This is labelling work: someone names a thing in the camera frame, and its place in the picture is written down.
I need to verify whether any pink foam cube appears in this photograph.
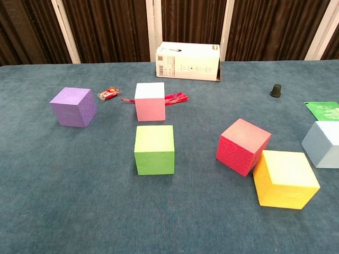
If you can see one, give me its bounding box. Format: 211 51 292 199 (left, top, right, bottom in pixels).
134 82 166 122

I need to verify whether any red foam cube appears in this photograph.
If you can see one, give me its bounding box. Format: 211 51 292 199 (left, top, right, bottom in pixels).
216 118 272 177

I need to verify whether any purple foam cube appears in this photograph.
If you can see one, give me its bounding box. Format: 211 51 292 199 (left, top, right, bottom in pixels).
49 87 98 129

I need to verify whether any red ribbon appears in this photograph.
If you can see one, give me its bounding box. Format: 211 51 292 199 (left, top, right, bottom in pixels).
121 92 190 107

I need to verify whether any green foam cube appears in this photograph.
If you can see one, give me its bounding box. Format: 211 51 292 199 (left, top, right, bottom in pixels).
133 125 175 176

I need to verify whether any white cardboard box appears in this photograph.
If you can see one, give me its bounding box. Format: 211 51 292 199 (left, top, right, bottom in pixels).
155 41 221 83

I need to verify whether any small red candy packet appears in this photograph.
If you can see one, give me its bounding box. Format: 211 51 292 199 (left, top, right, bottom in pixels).
97 87 123 102

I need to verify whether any small black cap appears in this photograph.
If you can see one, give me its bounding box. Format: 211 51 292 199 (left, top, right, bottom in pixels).
269 84 282 98

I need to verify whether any teal felt table cover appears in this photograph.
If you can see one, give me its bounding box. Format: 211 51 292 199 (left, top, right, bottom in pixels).
0 59 339 254

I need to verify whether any dark brown curtain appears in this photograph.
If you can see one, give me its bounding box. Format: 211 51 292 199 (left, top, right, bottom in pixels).
0 0 339 67

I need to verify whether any yellow foam cube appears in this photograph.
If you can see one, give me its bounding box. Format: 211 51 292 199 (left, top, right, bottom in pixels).
252 150 321 211

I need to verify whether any light blue foam cube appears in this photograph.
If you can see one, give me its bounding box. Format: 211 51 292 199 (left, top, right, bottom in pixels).
301 121 339 169

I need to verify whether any green foil packet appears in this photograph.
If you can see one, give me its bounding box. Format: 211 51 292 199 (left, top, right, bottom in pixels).
304 101 339 122

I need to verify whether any white frame post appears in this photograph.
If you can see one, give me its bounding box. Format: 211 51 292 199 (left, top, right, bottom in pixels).
219 0 235 62
145 0 163 63
50 0 82 64
304 0 339 61

